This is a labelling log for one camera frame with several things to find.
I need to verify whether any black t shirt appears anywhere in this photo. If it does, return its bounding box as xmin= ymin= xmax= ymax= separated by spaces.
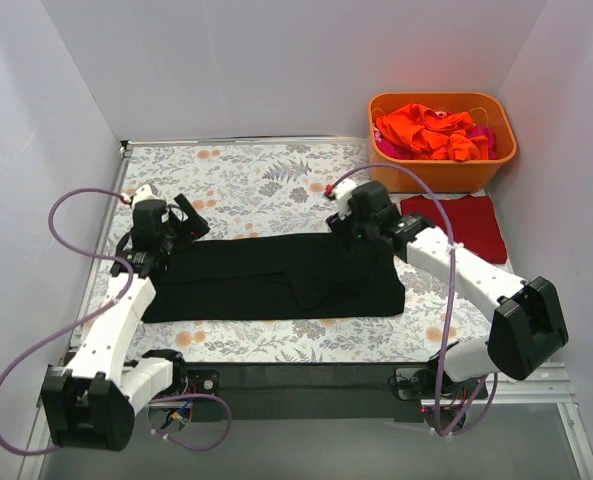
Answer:
xmin=142 ymin=233 xmax=405 ymax=323

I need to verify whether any orange t shirt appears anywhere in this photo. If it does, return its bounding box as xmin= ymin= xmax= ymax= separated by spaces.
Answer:
xmin=373 ymin=103 xmax=479 ymax=163

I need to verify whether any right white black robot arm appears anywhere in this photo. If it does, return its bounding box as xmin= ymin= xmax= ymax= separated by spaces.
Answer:
xmin=325 ymin=179 xmax=569 ymax=398

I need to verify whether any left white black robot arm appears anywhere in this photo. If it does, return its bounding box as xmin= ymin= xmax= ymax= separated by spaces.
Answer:
xmin=41 ymin=185 xmax=209 ymax=451

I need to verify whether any floral patterned table mat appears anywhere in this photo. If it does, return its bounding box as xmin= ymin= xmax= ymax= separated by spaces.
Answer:
xmin=73 ymin=142 xmax=540 ymax=364

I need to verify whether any folded dark red t shirt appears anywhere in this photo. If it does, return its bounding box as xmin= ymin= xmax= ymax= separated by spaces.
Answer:
xmin=400 ymin=195 xmax=508 ymax=265

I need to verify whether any orange plastic laundry basket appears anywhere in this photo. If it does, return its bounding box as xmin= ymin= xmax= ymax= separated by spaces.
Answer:
xmin=368 ymin=92 xmax=517 ymax=193

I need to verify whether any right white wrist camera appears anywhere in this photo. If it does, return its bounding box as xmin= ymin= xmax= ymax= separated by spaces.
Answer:
xmin=325 ymin=179 xmax=357 ymax=220

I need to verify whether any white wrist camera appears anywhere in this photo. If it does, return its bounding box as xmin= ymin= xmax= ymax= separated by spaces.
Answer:
xmin=325 ymin=179 xmax=357 ymax=220
xmin=120 ymin=183 xmax=162 ymax=208

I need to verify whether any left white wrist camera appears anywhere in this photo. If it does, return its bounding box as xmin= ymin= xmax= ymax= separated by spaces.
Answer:
xmin=120 ymin=183 xmax=162 ymax=208

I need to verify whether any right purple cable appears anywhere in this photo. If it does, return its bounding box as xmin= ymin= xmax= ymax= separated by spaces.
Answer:
xmin=325 ymin=162 xmax=500 ymax=437

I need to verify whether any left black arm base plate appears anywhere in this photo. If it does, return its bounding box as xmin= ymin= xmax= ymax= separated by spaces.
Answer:
xmin=179 ymin=369 xmax=221 ymax=396

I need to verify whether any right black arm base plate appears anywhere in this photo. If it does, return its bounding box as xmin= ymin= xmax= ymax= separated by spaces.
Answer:
xmin=387 ymin=367 xmax=488 ymax=400

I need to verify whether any aluminium frame rail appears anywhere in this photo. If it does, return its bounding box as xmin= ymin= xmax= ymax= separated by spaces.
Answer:
xmin=20 ymin=363 xmax=593 ymax=479

